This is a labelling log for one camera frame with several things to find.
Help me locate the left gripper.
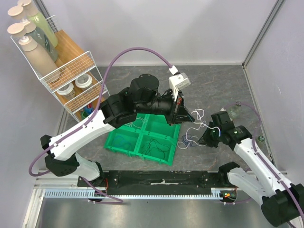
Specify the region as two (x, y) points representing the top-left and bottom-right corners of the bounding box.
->
(137, 88), (195, 127)

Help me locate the black cable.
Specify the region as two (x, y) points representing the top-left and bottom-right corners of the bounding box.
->
(141, 138), (171, 162)

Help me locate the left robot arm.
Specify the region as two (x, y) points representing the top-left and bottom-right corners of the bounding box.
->
(41, 73), (194, 187)

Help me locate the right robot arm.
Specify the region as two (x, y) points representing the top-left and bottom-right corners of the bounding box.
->
(199, 111), (304, 227)

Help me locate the glass bottle green cap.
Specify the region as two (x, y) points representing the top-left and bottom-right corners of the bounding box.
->
(257, 135), (265, 142)
(228, 102), (242, 120)

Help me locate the green compartment tray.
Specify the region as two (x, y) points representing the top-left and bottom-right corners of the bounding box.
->
(104, 114), (181, 166)

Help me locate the paper cup with lid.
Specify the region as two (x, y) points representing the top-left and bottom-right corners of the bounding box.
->
(75, 73), (93, 91)
(57, 83), (75, 100)

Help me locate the wooden shelf board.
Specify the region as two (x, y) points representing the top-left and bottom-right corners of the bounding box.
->
(49, 30), (102, 114)

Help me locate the beige pump bottle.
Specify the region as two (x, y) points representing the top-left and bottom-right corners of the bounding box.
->
(19, 36), (60, 83)

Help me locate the dark green pump bottle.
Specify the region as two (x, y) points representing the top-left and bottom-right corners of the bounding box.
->
(7, 21), (58, 62)

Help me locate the light green bottle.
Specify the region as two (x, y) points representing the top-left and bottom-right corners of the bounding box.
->
(8, 0), (58, 47)

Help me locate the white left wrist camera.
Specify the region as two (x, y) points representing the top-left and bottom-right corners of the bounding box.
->
(169, 66), (191, 102)

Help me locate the slotted cable duct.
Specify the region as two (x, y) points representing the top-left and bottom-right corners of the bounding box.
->
(44, 189), (223, 199)

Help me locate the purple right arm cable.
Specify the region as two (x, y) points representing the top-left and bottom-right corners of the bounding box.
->
(223, 102), (304, 228)

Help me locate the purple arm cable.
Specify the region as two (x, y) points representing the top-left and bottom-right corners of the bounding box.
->
(28, 47), (178, 205)
(223, 102), (304, 228)

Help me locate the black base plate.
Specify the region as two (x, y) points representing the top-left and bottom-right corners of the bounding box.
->
(89, 170), (235, 190)

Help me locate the white wire shelf rack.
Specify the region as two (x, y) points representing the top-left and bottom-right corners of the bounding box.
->
(8, 16), (109, 122)

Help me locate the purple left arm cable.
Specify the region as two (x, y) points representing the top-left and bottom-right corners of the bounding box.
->
(28, 47), (178, 205)

